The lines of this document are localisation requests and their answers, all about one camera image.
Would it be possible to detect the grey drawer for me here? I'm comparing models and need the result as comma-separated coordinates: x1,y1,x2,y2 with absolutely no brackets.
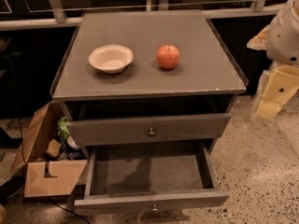
66,113,231,146
75,140,229,215

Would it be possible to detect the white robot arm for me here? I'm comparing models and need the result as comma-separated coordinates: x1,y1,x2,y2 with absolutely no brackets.
247,0,299,119

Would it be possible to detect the grey top drawer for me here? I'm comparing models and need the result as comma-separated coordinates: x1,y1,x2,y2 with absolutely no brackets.
66,113,231,146

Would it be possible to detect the grey wooden drawer cabinet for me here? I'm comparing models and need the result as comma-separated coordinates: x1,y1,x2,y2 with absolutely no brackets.
50,9,249,151

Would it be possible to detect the red apple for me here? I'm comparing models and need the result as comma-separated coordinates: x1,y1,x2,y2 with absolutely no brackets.
156,45,180,70

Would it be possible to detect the white paper bowl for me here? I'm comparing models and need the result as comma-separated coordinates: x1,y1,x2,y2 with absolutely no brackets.
89,45,134,74

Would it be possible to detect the green chip bag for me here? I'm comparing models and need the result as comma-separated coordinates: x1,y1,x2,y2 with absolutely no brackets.
57,117,70,144

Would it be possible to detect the yellow sponge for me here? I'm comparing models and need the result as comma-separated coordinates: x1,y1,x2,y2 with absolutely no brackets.
45,139,62,158

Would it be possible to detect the brown cardboard box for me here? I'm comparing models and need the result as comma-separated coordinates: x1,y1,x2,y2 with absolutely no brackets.
10,102,88,198

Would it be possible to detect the black shoe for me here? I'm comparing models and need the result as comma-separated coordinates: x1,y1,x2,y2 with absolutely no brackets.
0,175,25,203

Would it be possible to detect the metal window rail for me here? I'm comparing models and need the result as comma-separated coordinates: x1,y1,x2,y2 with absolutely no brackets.
0,4,284,31

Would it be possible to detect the black cable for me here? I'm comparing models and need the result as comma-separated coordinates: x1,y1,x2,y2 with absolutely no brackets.
2,54,92,224

